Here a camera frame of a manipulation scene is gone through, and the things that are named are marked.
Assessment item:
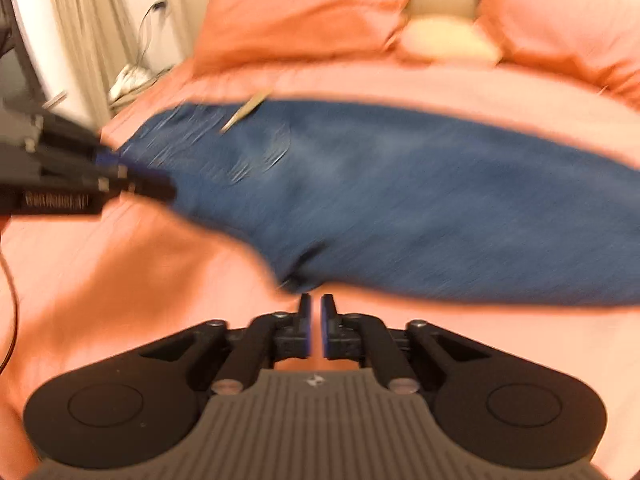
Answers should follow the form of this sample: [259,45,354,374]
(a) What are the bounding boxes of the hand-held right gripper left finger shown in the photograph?
[140,294,313,395]

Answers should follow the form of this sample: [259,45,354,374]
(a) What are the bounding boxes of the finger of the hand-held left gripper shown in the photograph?
[92,146,133,181]
[102,167,177,203]

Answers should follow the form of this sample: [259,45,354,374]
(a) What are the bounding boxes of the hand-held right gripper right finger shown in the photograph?
[320,294,493,395]

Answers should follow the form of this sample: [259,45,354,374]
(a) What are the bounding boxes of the blue denim pants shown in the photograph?
[102,100,640,308]

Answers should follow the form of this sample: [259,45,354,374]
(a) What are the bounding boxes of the white crumpled cloth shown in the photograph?
[109,62,152,99]

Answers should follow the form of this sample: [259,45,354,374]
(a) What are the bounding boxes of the bed with orange sheet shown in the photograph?
[0,55,640,480]

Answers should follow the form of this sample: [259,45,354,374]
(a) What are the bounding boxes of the beige nightstand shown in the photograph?
[106,62,175,112]

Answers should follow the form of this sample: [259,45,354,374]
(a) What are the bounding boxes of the tan tag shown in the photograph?
[219,89,274,134]

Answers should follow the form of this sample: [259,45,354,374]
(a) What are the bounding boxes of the beige curtain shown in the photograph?
[46,0,147,122]

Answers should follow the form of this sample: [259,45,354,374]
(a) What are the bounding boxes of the orange pillow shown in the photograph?
[472,0,640,107]
[192,0,418,77]

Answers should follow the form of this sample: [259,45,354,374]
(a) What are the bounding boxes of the yellow cushion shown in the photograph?
[394,16,505,64]

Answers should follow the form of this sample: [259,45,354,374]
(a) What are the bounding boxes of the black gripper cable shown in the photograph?
[0,232,19,376]

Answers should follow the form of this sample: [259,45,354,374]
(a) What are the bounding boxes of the thin black charger cable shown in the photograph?
[135,4,163,81]

